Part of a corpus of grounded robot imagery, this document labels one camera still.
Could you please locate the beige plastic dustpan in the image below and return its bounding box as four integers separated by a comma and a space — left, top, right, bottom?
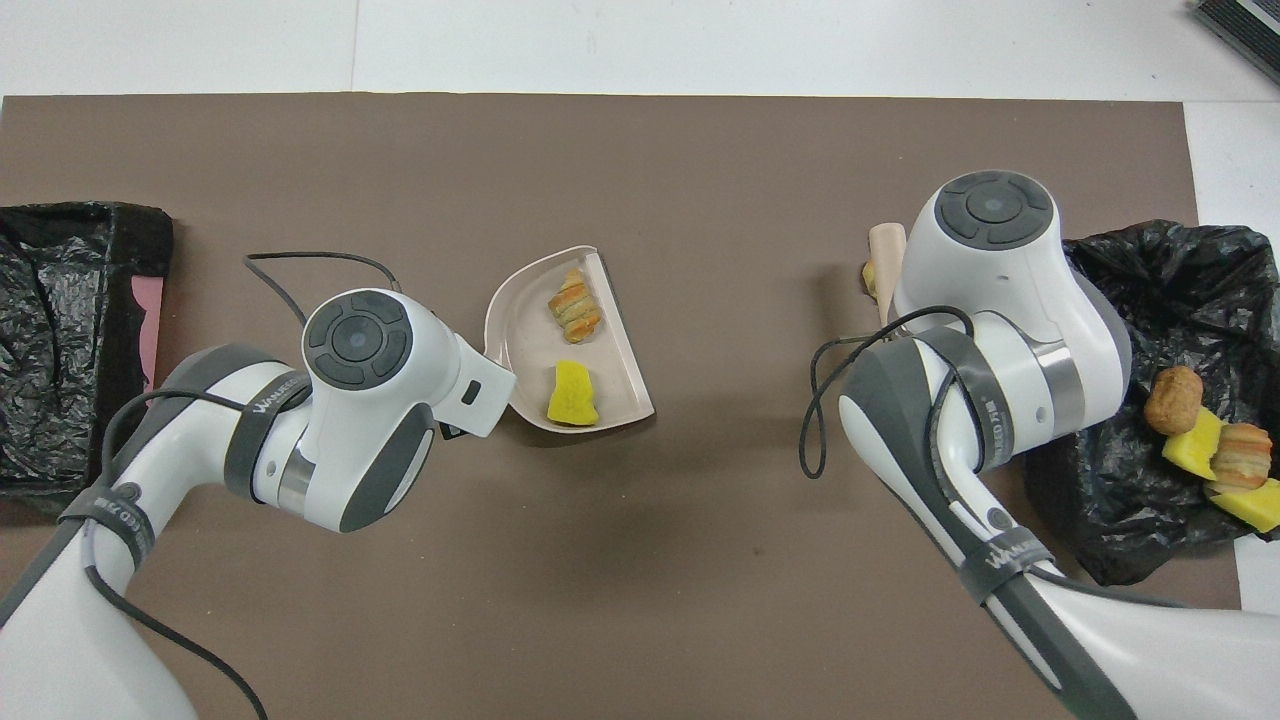
484, 246, 657, 435

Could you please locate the yellow sponge piece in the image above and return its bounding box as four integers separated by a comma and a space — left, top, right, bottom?
1162, 405, 1226, 482
1203, 478, 1280, 534
546, 361, 601, 428

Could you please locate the beige hand brush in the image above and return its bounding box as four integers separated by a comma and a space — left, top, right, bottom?
866, 222, 908, 326

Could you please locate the brown bread chunk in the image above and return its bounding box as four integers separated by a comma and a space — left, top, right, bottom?
1144, 366, 1205, 437

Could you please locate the beige bread chunk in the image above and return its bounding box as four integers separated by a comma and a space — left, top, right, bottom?
1210, 422, 1274, 493

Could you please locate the pink bin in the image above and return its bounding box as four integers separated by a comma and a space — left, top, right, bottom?
131, 274, 167, 396

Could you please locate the black plastic trash bag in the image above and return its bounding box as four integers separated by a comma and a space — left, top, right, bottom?
1022, 219, 1280, 588
0, 202, 176, 517

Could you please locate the brown table mat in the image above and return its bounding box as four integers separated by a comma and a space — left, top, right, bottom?
0, 93, 1257, 720

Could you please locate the black ribbed device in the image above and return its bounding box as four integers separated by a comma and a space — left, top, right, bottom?
1187, 0, 1280, 86

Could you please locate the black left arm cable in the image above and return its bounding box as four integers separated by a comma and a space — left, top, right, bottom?
83, 251, 404, 720

